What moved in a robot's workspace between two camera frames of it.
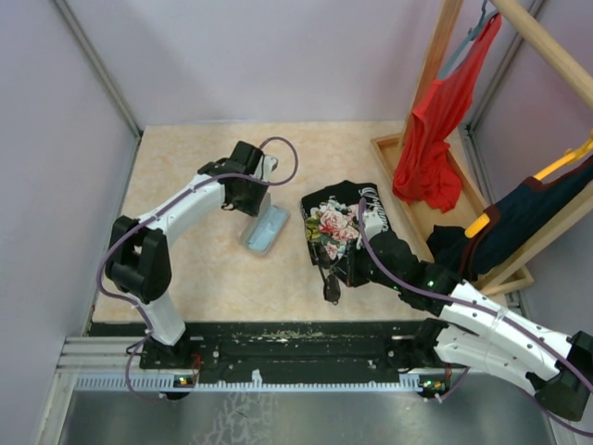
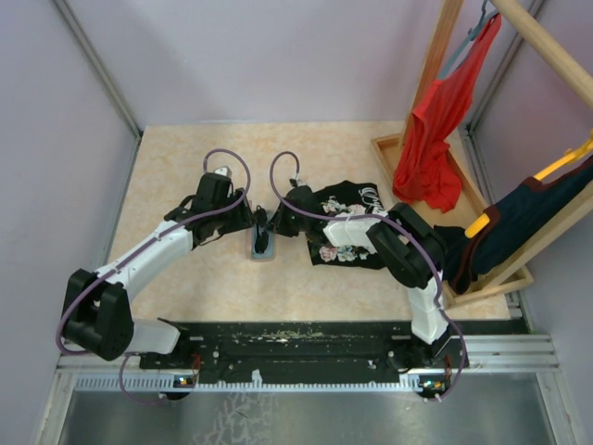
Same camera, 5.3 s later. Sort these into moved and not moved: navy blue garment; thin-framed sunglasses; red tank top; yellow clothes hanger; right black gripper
Moved: right black gripper; thin-framed sunglasses
Not moved: red tank top; yellow clothes hanger; navy blue garment
